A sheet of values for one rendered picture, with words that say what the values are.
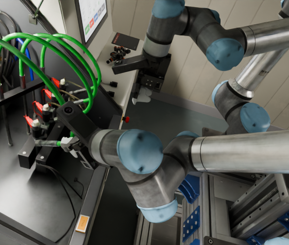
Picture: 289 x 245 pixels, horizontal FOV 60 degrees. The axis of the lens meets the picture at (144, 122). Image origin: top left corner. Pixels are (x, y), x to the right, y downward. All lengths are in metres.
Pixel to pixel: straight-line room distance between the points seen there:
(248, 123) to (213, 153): 0.47
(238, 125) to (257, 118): 0.07
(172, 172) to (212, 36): 0.34
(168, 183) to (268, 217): 0.49
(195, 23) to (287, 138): 0.38
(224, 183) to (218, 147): 0.64
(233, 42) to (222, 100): 0.45
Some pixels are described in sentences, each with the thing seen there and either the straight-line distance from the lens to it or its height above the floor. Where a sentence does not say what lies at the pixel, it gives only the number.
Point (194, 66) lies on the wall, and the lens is 2.64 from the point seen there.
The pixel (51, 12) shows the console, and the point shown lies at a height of 1.33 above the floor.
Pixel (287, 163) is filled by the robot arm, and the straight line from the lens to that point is 0.47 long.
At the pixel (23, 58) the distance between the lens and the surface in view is 0.65.
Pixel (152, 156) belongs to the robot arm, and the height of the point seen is 1.44.
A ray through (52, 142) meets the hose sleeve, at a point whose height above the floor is 1.16.
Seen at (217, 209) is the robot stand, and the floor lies 0.95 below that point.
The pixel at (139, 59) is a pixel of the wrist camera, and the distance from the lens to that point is 0.76.
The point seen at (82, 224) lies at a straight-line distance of 0.87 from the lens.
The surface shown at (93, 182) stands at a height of 0.95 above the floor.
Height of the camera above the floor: 1.77
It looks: 44 degrees down
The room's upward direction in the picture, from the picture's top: 20 degrees clockwise
